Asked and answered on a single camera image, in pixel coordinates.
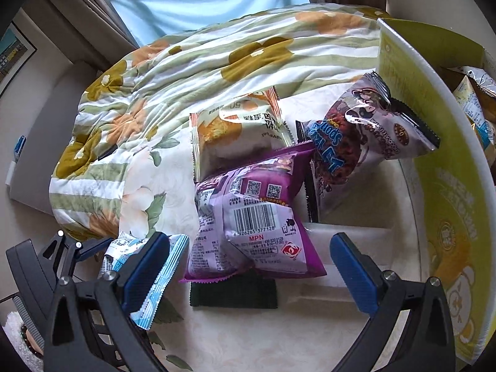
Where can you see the yellow-green cardboard box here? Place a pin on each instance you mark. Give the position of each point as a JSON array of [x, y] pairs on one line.
[[438, 155]]

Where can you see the grey headboard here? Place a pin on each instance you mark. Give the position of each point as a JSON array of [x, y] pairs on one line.
[[46, 131]]

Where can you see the large blue-white snack packet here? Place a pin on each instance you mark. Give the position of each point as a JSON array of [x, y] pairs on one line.
[[471, 100]]

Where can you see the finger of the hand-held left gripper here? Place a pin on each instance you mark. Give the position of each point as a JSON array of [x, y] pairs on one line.
[[89, 250]]

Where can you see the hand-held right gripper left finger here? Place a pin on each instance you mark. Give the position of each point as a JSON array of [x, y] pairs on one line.
[[147, 269]]

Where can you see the light blue cloth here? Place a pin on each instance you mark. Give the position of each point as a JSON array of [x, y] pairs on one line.
[[209, 0]]

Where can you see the small white box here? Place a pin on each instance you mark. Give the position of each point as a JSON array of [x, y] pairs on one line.
[[10, 172]]

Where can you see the green striped floral blanket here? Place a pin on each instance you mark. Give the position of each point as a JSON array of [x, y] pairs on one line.
[[174, 69]]

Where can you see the bread snack packet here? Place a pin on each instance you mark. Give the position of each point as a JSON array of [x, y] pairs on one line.
[[240, 131]]

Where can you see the person's left forearm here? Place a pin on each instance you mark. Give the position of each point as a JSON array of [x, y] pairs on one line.
[[35, 352]]

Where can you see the purple snack packet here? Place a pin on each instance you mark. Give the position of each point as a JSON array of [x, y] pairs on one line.
[[252, 221]]

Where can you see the framed wall picture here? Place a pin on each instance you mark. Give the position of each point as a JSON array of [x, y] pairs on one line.
[[15, 56]]

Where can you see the small blue-white snack packet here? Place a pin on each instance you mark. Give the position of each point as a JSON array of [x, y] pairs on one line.
[[489, 135], [166, 279]]

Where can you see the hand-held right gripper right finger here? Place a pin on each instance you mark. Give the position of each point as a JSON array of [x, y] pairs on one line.
[[354, 275]]

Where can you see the dark green sponge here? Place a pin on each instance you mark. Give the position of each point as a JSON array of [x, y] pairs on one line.
[[232, 294]]

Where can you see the blue-white small bottle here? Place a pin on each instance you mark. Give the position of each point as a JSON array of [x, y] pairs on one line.
[[19, 149]]

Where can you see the chocolate cereal snack packet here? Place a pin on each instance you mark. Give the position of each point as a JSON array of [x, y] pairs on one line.
[[356, 143]]

